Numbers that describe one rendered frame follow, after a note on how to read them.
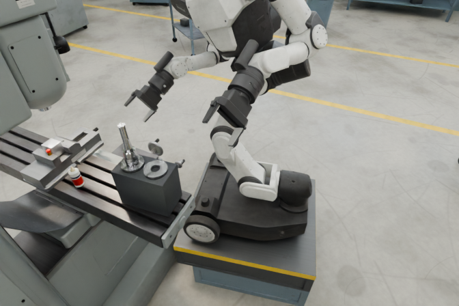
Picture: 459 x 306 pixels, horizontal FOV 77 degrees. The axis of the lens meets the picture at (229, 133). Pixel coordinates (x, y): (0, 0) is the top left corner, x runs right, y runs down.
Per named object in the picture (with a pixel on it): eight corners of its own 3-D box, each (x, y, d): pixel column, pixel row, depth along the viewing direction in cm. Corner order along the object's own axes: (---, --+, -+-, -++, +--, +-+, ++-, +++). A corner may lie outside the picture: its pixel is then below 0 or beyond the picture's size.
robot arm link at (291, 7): (303, 37, 112) (270, -11, 100) (334, 29, 102) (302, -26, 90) (292, 59, 108) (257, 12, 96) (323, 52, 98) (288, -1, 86)
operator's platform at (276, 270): (305, 214, 226) (315, 179, 201) (303, 307, 175) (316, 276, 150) (209, 196, 240) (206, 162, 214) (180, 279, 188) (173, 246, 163)
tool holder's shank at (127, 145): (134, 147, 107) (128, 123, 100) (129, 153, 105) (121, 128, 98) (128, 145, 108) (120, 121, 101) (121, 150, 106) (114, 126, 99)
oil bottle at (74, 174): (80, 179, 130) (71, 162, 124) (86, 182, 129) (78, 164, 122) (72, 186, 128) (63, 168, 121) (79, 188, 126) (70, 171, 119)
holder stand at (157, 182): (137, 182, 129) (128, 148, 117) (182, 195, 124) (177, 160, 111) (121, 203, 120) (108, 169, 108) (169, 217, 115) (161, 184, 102)
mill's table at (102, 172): (12, 132, 170) (6, 121, 165) (197, 205, 129) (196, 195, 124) (-29, 156, 153) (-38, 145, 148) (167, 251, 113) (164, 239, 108)
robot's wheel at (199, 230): (220, 238, 166) (220, 218, 154) (218, 246, 162) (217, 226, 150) (187, 231, 170) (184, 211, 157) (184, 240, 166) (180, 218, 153)
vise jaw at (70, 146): (61, 139, 141) (59, 133, 138) (81, 146, 137) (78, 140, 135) (51, 147, 137) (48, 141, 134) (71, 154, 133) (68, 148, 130)
